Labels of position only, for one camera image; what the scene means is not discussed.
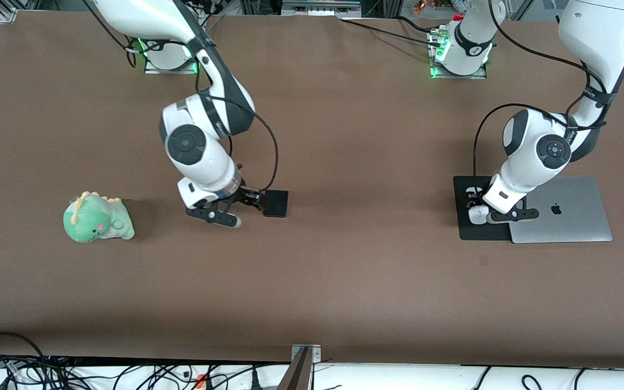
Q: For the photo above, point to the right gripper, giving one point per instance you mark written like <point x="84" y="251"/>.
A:
<point x="249" y="195"/>

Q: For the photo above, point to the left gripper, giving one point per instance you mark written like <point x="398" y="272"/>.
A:
<point x="476" y="196"/>

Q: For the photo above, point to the white computer mouse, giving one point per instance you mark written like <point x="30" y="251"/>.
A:
<point x="475" y="215"/>

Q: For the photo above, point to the black phone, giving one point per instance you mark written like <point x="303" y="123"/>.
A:
<point x="278" y="205"/>

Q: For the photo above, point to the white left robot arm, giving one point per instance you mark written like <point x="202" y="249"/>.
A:
<point x="593" y="32"/>

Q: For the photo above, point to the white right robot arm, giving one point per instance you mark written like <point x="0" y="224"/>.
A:
<point x="203" y="157"/>

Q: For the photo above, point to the black mouse pad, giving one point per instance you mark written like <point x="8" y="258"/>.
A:
<point x="466" y="230"/>

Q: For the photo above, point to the silver closed laptop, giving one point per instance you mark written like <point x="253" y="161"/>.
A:
<point x="583" y="222"/>

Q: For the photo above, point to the green plush dinosaur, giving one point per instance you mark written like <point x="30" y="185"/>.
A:
<point x="92" y="222"/>

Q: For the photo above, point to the orange plug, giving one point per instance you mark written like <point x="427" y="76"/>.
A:
<point x="200" y="381"/>

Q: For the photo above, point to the white board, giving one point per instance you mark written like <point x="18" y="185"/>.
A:
<point x="409" y="379"/>

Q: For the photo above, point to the grey metal box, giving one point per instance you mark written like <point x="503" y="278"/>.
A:
<point x="320" y="6"/>

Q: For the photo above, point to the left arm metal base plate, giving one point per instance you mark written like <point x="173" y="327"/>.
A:
<point x="480" y="76"/>

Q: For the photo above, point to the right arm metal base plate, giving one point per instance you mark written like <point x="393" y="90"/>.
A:
<point x="182" y="71"/>

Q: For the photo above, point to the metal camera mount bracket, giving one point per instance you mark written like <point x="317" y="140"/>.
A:
<point x="304" y="368"/>

